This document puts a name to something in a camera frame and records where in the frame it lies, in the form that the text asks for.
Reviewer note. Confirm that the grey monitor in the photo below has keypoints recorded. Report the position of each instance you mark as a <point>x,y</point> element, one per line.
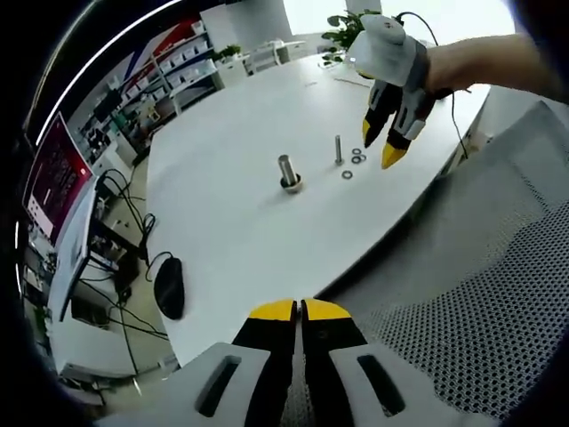
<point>71,249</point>

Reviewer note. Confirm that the grey mesh chair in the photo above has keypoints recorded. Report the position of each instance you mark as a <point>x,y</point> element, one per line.
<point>489,333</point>

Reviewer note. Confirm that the white cabinet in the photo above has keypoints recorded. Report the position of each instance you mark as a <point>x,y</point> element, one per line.
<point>231,71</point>

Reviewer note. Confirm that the small potted plant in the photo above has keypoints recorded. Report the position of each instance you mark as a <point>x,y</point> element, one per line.
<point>229,52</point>

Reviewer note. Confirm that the monitor with red screen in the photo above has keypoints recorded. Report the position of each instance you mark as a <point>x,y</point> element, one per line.
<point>53,178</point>

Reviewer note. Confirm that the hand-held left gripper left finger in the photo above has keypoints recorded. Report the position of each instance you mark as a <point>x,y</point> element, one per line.
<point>222,382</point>

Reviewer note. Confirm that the thin threaded stud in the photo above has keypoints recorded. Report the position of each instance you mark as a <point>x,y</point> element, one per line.
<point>339,149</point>

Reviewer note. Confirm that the large green potted plant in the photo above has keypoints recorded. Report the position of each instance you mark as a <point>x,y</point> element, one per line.
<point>342,33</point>

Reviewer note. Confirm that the thick threaded stud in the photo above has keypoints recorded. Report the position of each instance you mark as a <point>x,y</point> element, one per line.
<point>288,169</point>

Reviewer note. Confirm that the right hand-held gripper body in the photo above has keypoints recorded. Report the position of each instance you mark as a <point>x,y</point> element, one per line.
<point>382,49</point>

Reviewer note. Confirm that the black computer mouse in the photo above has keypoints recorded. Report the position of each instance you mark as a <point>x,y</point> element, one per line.
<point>170,289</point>

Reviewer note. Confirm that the shelf with white bins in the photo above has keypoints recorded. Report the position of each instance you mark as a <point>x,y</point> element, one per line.
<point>178,66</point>

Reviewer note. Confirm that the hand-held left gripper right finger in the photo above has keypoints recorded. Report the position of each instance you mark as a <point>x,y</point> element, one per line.
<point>351,382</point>

